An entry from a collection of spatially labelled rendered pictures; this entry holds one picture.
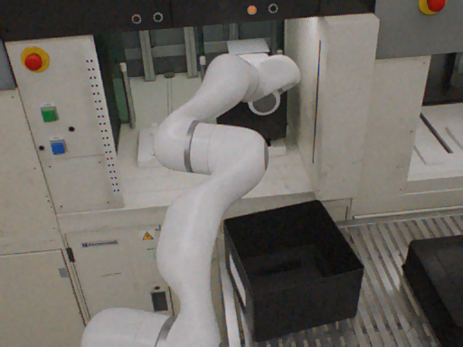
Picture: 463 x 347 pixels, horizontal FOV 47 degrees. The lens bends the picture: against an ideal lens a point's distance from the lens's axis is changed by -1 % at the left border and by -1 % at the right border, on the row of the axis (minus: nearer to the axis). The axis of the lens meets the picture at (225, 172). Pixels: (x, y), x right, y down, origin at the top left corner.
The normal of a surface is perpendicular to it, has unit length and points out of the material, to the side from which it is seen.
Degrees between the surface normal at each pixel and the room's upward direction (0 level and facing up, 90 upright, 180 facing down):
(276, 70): 43
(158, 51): 90
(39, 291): 90
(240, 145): 24
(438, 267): 0
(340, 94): 90
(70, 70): 90
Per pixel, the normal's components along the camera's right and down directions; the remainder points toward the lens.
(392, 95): 0.10, 0.58
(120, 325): -0.07, -0.77
